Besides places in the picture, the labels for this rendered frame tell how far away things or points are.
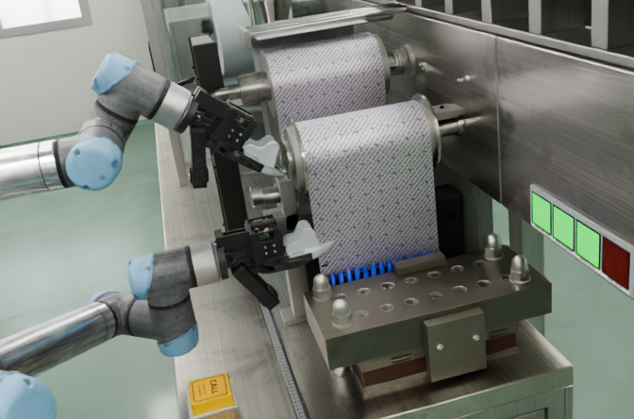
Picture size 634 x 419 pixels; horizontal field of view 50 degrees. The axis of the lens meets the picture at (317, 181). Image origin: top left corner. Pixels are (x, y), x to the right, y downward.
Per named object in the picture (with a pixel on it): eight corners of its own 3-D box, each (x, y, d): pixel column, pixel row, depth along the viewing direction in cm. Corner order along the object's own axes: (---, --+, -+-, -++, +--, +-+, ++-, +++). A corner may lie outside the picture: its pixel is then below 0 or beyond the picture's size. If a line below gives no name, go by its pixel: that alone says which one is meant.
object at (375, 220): (321, 281, 129) (308, 190, 122) (438, 254, 133) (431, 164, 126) (322, 282, 128) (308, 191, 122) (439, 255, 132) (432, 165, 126)
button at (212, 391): (191, 392, 122) (188, 380, 121) (229, 382, 123) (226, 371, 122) (193, 417, 115) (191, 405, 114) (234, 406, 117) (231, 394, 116)
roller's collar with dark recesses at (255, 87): (241, 102, 149) (236, 73, 146) (267, 97, 150) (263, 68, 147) (244, 108, 143) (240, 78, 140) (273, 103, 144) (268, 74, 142)
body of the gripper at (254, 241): (283, 228, 119) (214, 243, 117) (291, 272, 122) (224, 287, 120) (275, 212, 126) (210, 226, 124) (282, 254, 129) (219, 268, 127)
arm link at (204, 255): (199, 293, 119) (195, 273, 126) (225, 288, 120) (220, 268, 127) (191, 256, 116) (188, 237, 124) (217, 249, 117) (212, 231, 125)
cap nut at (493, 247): (480, 253, 129) (479, 231, 127) (498, 249, 129) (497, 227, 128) (489, 261, 125) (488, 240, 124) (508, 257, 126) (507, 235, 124)
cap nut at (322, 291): (310, 293, 123) (307, 272, 121) (330, 289, 123) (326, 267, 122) (315, 304, 119) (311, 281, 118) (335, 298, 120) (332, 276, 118)
